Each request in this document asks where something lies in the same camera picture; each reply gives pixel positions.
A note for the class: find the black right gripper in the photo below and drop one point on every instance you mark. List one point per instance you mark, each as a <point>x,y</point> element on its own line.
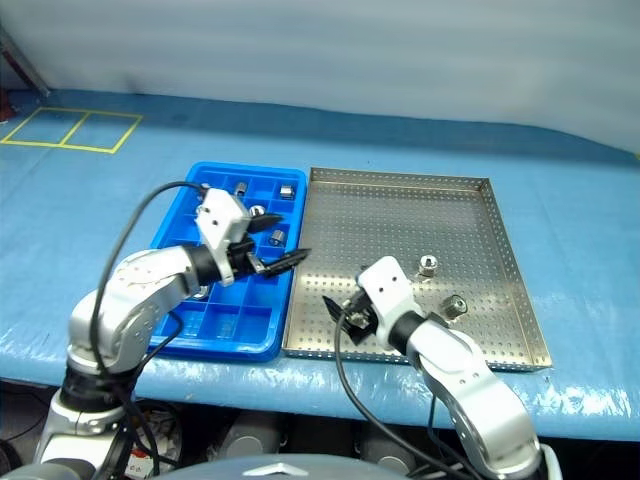
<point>362,302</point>

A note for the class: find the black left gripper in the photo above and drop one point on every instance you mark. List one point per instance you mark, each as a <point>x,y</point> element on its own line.
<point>242,257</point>

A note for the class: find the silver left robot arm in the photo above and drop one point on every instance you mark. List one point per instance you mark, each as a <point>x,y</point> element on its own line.
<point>145,280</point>

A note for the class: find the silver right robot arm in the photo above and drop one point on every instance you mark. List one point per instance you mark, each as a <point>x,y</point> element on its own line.
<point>465,370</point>

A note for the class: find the blue compartment tray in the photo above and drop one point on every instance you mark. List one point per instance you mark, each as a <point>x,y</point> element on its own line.
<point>235,310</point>

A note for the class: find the perforated steel tray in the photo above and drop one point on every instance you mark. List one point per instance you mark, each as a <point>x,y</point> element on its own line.
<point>390,225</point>

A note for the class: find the grey rounded shape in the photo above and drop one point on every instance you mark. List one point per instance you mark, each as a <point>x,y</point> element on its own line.
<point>250,435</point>
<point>387,447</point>

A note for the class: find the grey robot torso cover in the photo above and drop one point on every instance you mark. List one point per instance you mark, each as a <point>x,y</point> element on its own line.
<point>285,470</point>

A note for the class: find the grey metal bar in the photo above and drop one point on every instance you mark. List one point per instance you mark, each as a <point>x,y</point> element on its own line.
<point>30,70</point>

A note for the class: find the dark red object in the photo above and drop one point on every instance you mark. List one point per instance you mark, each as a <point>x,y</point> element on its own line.
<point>4,107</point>

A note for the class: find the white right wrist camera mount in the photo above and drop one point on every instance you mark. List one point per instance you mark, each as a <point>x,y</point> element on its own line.
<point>387,285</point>

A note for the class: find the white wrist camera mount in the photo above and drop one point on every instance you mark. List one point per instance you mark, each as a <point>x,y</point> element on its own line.
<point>220,215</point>
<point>387,285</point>

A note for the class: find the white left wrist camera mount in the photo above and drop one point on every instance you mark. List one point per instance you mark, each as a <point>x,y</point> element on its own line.
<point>220,215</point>

